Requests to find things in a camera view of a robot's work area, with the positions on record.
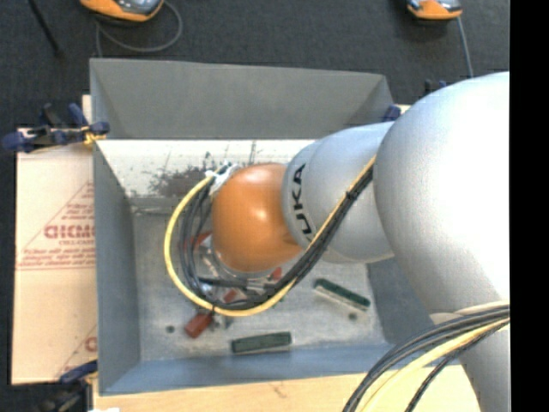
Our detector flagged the dark green flat block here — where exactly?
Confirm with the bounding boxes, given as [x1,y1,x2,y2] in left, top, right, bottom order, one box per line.
[311,277,371,313]
[230,330,293,355]

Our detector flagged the grey metal bin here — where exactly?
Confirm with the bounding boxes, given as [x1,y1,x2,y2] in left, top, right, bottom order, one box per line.
[88,57,435,397]

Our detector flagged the brown cardboard board, red print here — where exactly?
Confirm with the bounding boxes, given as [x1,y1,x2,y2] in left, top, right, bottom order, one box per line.
[9,136,100,386]

